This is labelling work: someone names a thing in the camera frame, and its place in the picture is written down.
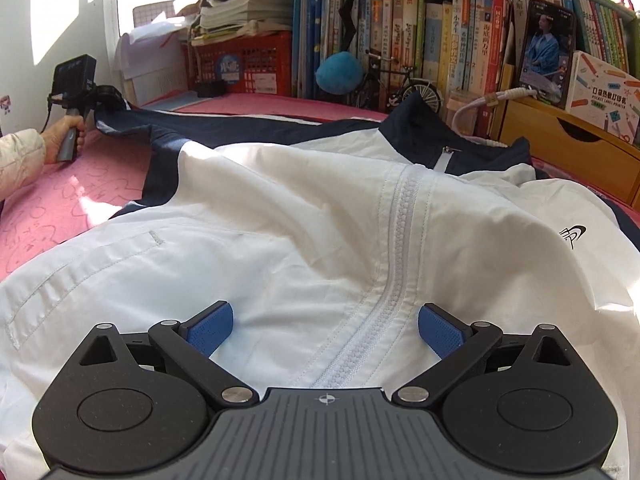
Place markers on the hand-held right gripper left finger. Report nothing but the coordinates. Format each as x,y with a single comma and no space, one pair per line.
212,327

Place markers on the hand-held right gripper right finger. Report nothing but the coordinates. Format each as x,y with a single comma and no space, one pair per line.
440,330

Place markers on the white and navy jacket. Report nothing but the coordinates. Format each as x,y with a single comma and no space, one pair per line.
300,220

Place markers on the person's left forearm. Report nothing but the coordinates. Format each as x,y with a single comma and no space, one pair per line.
20,165

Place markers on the person's left hand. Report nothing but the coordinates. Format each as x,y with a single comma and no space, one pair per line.
62,127

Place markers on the light blue booklet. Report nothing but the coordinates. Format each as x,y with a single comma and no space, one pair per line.
175,101

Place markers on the pink rabbit print mat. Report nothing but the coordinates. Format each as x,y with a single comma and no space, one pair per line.
60,195

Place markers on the small black box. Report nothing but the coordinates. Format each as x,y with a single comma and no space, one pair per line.
210,89

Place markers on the red plastic crate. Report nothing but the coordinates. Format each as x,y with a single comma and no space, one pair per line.
250,65

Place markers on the stack of paper booklets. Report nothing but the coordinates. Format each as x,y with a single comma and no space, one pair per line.
245,10

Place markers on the translucent white cup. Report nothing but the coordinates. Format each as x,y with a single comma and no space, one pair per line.
465,115

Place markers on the wooden drawer organizer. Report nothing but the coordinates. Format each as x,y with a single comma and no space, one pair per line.
560,145

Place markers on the black model bicycle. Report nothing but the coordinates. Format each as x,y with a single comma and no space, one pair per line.
400,85

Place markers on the row of thin blue books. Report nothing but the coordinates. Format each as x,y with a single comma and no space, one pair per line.
320,20

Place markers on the blue plush ball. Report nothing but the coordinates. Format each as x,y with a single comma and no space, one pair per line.
340,72

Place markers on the row of thick storybooks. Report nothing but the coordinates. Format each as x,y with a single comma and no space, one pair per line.
440,45

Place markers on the white label printer box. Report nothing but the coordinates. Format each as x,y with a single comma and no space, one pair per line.
605,95

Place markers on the black smartphone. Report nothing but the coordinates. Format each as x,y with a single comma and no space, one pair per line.
545,55

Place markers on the row of green spine books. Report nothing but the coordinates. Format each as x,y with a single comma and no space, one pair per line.
600,25

